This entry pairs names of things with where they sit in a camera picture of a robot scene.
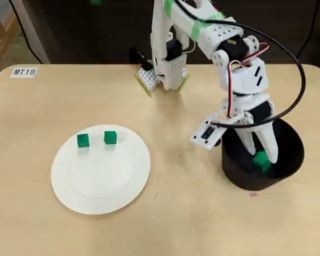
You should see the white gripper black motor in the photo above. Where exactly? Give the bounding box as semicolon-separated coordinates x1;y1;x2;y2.
220;92;279;164

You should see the green cube block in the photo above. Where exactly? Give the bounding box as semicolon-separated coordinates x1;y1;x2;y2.
252;151;271;173
103;130;117;145
76;133;90;148

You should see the black round pot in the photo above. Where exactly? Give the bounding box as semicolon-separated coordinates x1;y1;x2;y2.
220;117;305;191

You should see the white paper plate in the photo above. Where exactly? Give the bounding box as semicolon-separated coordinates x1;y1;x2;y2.
50;124;152;215

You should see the wide green tape band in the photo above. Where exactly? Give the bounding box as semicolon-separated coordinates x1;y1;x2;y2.
190;20;211;39

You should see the narrow green tape strip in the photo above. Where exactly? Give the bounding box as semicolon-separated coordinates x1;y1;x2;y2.
202;12;227;21

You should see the white MT18 label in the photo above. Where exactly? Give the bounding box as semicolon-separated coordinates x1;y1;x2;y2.
10;67;39;78

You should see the wooden furniture piece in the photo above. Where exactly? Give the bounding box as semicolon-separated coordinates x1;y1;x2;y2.
0;5;18;81

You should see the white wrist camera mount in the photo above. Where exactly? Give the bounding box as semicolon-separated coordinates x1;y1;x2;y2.
189;111;231;150

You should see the red white black servo wire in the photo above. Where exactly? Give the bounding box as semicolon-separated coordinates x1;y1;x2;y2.
228;42;270;119

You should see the white perforated base plate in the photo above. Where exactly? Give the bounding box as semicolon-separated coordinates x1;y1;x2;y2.
134;66;190;97

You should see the black hanging cable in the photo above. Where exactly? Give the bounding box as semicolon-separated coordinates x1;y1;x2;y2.
295;0;320;61

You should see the white slanted post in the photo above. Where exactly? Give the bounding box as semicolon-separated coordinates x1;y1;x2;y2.
12;0;52;65

